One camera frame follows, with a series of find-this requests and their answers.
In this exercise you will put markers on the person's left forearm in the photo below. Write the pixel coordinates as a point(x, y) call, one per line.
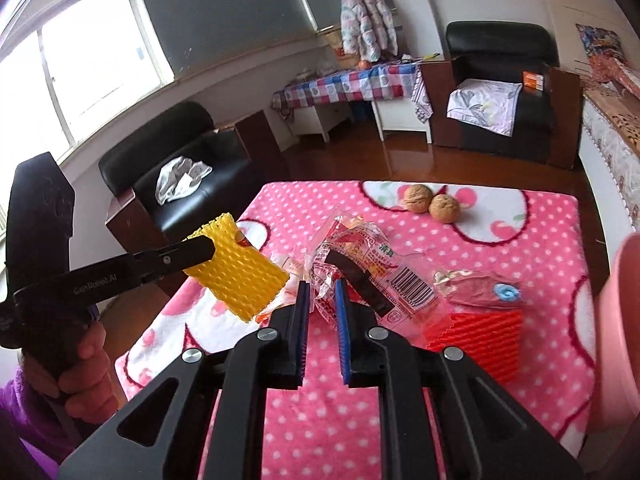
point(25, 425)

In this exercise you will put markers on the orange box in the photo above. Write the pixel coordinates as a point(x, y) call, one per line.
point(534, 81)

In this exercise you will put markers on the red foam net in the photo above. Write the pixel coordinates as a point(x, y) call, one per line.
point(475, 345)

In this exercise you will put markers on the white printed puffer jacket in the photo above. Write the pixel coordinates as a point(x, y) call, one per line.
point(365, 15)

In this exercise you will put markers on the small pink wrapper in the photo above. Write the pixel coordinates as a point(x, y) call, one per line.
point(470, 290)

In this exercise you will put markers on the pink polka dot blanket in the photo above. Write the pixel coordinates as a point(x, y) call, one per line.
point(500, 260)

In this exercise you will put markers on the woven basket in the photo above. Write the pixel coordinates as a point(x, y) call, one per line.
point(337, 50)

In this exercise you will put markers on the yellow foam net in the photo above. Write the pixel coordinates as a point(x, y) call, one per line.
point(235, 270)

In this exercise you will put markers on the person's left hand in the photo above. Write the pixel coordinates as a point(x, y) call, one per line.
point(85, 360)

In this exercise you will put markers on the black studded strip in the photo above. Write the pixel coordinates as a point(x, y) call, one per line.
point(360, 280)

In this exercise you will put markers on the bed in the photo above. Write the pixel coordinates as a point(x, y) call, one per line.
point(610, 160)

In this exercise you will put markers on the black armchair with floral cloth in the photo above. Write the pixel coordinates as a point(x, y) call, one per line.
point(500, 40)

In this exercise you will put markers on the pink plastic basin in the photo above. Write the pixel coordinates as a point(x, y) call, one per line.
point(620, 335)

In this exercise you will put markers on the clear red printed snack wrapper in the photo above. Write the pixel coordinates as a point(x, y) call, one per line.
point(400, 270)

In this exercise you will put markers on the window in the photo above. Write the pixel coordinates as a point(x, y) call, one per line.
point(100, 60)

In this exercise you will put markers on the white crumpled cloth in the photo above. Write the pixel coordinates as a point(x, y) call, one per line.
point(180, 177)

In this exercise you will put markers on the brown leaf pattern bed cover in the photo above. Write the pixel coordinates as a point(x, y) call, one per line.
point(625, 120)

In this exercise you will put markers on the white floral cloth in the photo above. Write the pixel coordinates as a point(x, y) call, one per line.
point(482, 105)

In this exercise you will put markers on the checked tablecloth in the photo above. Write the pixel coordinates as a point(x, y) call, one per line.
point(350, 82)

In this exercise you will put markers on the red polka dot quilt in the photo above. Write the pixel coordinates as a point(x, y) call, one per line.
point(620, 72)

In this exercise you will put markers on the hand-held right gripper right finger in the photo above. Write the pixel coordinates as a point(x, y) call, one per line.
point(341, 335)

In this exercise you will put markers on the brown walnut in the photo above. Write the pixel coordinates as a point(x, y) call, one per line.
point(416, 198)
point(444, 208)

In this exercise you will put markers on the black armchair with white cloth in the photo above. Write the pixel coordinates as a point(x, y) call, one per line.
point(165, 130)

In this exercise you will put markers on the white drawer cabinet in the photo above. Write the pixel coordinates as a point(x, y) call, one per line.
point(317, 120)

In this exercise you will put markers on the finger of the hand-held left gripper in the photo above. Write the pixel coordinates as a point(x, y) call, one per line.
point(170, 259)

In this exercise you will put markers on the dark printed pillow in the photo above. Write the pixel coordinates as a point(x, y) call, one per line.
point(597, 40)

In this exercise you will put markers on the white side table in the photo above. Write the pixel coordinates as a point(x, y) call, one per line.
point(400, 117)

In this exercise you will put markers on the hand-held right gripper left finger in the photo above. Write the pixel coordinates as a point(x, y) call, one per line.
point(303, 335)

